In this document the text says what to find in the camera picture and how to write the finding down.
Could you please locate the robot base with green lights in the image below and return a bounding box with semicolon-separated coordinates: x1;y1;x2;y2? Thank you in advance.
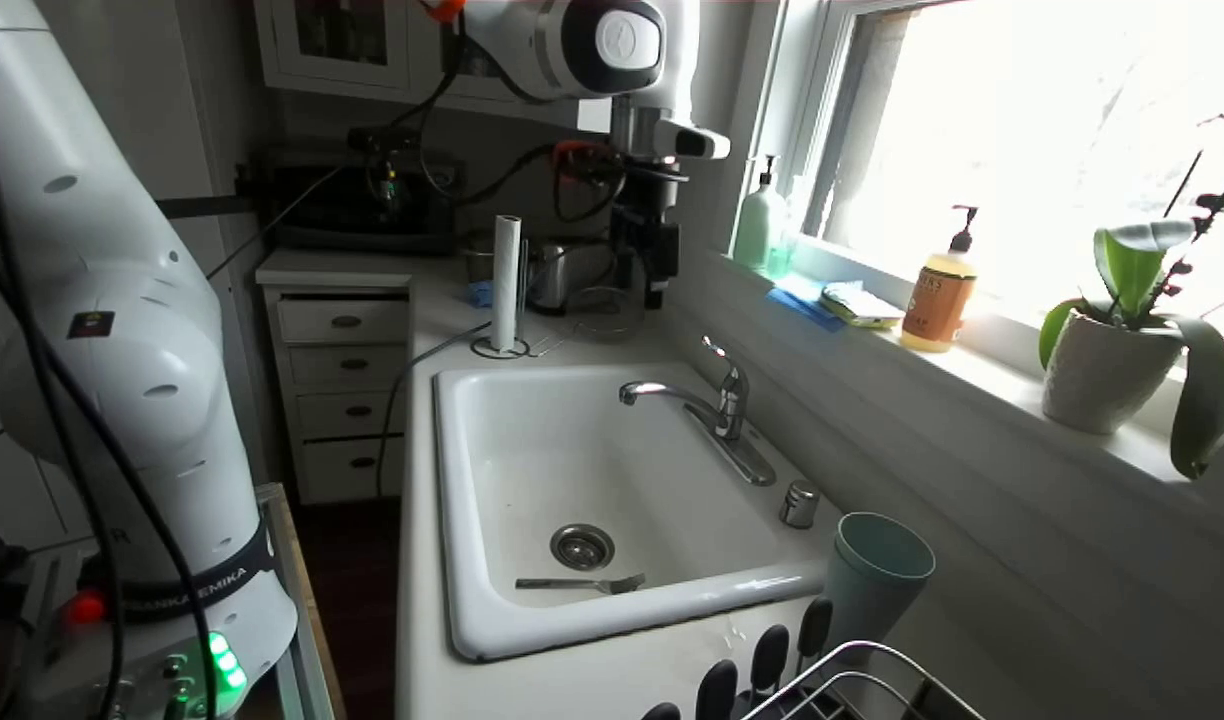
23;571;303;720

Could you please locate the teal plastic cup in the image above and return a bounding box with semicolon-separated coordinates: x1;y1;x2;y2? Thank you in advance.
823;566;929;659
827;511;939;592

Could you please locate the chrome sprayer knob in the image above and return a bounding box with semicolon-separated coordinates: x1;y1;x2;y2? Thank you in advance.
777;478;823;533

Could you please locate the grey power cord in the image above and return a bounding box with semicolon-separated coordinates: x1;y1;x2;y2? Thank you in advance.
372;317;498;500

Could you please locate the shiny metal canister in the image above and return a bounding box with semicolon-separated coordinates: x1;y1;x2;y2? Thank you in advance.
524;236;571;319

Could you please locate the blue cloth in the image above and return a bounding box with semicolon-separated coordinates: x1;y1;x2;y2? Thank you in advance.
764;272;845;330

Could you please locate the white framed window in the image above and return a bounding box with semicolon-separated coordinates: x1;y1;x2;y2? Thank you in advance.
728;0;1224;351

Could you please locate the orchid in white pot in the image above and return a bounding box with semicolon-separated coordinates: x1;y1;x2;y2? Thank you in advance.
1031;111;1224;481

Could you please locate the amber soap pump bottle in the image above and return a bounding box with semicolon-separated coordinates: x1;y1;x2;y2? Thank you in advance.
899;200;985;355

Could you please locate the white drawer cabinet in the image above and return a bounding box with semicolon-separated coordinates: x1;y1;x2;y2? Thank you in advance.
254;250;426;511

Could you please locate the wire dish rack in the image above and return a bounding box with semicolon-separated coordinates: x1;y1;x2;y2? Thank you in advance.
737;637;989;720

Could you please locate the white ceramic sink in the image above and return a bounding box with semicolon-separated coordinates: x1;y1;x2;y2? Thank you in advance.
428;355;858;668

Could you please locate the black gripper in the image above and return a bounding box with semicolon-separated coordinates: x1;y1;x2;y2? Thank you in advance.
607;156;683;313

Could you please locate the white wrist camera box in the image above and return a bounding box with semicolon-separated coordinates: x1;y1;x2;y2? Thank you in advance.
666;119;737;168

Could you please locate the chrome faucet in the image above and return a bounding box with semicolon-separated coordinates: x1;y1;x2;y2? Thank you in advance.
616;332;782;492

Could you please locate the small dark jar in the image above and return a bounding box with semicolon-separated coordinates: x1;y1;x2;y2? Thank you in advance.
458;236;499;287

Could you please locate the metal sink drain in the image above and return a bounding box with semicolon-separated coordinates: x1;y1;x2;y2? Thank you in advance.
548;519;622;578

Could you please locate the grey metal fork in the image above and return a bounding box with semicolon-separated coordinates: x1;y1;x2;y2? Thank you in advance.
513;571;647;601

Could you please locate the yellow sponge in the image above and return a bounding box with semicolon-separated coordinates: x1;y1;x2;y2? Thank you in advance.
817;277;904;336

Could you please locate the white towel with cutlery print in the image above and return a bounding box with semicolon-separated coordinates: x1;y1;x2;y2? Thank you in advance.
623;598;840;720

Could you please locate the green soap pump bottle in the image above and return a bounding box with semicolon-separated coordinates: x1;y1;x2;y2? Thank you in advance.
734;156;793;277

